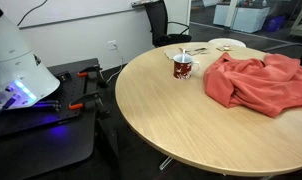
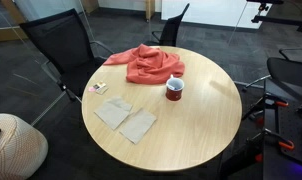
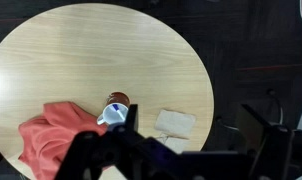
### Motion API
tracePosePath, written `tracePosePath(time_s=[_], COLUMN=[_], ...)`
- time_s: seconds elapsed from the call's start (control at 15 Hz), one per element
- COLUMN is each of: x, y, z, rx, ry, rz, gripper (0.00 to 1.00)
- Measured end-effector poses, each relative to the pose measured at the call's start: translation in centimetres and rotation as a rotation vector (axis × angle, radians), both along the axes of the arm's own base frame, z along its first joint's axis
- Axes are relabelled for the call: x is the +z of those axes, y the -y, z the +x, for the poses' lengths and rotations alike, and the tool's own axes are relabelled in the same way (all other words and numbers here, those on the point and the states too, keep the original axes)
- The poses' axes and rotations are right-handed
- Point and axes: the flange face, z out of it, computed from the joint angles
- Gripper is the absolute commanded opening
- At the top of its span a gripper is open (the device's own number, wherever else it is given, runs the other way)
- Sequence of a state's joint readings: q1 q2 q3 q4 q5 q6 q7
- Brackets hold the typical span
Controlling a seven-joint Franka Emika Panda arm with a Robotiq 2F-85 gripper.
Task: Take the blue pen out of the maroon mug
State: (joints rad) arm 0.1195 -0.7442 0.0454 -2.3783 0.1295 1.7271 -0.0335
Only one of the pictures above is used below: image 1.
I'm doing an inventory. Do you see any white power cable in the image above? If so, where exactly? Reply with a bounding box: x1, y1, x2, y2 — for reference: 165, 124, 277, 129
105, 44, 125, 84

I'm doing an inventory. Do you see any black robot cart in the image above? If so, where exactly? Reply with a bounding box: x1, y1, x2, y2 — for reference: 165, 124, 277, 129
0, 109, 122, 180

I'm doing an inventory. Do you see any black clamp orange handle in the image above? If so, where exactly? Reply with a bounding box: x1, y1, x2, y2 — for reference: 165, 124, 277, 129
68, 90, 110, 119
76, 64, 104, 88

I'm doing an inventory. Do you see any wide white cabinet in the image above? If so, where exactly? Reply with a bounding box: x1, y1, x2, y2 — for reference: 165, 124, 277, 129
230, 5, 271, 34

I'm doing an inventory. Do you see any black cable on whiteboard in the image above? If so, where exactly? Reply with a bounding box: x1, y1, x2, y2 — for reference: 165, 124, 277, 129
16, 0, 49, 27

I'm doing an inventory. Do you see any maroon patterned mug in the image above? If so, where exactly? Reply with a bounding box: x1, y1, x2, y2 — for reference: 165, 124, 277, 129
172, 53, 201, 80

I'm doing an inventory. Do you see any white wall outlet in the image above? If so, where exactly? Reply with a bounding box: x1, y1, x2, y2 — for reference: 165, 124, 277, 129
107, 39, 118, 51

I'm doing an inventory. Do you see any blue bin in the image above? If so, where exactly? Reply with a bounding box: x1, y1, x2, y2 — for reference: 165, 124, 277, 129
262, 14, 287, 33

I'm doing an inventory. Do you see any white plate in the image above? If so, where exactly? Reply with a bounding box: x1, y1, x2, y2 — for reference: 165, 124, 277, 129
207, 37, 247, 49

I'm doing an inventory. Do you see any clear table leg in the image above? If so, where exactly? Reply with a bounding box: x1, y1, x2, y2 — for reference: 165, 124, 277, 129
158, 155, 175, 171

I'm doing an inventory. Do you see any black office chair with armrests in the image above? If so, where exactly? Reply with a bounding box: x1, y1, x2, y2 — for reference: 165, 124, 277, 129
143, 0, 193, 48

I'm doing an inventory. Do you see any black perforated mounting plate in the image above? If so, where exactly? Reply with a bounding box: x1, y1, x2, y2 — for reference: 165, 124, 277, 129
0, 58, 102, 140

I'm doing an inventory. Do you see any narrow white cabinet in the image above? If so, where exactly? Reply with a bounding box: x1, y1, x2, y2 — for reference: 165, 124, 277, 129
212, 3, 233, 27

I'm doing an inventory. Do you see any whiteboard marker tray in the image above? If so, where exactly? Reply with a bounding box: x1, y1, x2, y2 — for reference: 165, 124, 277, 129
130, 0, 159, 8

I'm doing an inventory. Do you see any orange-red crumpled cloth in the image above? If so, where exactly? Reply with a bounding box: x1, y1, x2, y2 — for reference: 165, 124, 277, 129
203, 52, 302, 118

